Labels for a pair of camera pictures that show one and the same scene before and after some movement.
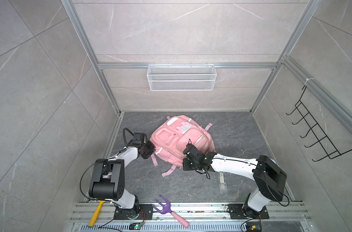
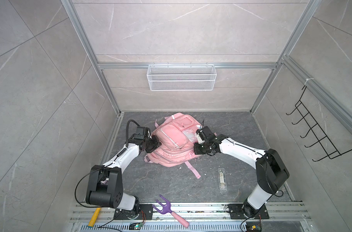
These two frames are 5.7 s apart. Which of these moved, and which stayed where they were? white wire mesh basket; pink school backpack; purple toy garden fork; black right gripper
Moved: black right gripper
Stayed: pink school backpack; purple toy garden fork; white wire mesh basket
